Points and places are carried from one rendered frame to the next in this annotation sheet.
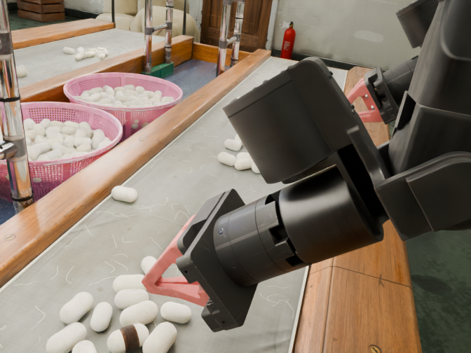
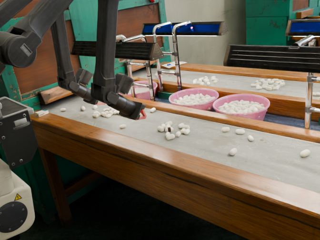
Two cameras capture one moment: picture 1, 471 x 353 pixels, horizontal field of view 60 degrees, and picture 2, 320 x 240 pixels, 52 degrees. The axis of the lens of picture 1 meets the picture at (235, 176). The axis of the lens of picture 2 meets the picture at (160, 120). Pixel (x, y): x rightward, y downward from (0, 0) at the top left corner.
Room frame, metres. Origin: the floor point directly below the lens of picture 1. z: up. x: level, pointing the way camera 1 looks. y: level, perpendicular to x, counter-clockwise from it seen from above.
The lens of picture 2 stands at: (1.34, -1.16, 1.34)
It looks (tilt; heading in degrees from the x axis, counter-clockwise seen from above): 23 degrees down; 122
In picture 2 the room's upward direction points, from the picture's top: 8 degrees counter-clockwise
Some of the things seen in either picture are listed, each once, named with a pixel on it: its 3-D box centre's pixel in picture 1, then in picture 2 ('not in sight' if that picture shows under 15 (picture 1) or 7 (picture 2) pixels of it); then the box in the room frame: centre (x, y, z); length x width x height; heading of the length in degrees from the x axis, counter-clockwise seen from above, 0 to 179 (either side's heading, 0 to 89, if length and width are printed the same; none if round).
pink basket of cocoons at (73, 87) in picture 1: (125, 107); (241, 112); (0.91, 0.28, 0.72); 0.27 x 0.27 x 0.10
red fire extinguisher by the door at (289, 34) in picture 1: (288, 41); not in sight; (5.14, -0.42, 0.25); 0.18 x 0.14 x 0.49; 162
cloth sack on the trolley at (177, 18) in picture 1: (160, 31); not in sight; (3.76, 0.84, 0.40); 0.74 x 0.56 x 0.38; 163
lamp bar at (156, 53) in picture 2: not in sight; (111, 48); (0.32, 0.13, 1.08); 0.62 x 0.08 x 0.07; 167
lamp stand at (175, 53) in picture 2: not in sight; (175, 60); (0.43, 0.60, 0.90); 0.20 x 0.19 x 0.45; 167
